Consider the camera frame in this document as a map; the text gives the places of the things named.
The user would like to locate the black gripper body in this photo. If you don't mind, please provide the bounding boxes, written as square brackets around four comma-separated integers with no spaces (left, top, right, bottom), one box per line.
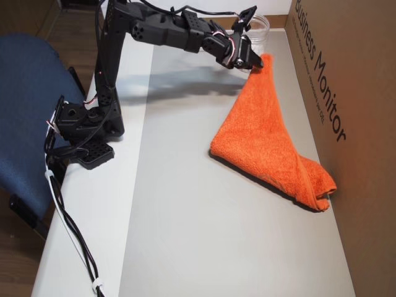
[226,33,254,70]

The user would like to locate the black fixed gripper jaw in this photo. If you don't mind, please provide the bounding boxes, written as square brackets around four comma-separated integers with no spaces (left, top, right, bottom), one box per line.
[249,50,265,67]

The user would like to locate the orange terry towel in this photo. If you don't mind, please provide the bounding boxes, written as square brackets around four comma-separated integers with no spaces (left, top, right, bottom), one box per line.
[209,53,338,213]

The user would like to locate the black arm base with clamp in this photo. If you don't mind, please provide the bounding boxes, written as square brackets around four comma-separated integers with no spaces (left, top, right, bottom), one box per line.
[46,92,126,170]

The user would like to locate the clear plastic jar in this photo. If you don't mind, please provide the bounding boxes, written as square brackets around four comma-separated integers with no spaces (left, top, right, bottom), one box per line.
[246,13,271,57]

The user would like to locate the cardboard box printed Business Monitor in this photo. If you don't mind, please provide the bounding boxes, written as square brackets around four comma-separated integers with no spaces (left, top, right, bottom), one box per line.
[288,0,396,297]

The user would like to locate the plain brown cardboard box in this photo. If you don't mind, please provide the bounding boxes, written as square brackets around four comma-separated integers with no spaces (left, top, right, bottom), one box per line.
[0,0,60,37]

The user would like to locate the blue fabric chair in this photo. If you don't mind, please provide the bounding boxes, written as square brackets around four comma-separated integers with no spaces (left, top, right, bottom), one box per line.
[0,33,86,218]

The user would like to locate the black square wrist camera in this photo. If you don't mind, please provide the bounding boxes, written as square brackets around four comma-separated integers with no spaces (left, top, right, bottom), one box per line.
[233,5,259,32]

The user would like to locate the thin black camera cable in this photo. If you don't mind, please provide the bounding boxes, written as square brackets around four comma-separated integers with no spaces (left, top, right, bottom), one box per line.
[139,0,245,20]

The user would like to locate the black cable bundle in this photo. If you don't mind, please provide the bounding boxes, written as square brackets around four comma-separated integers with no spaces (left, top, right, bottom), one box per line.
[44,123,106,297]

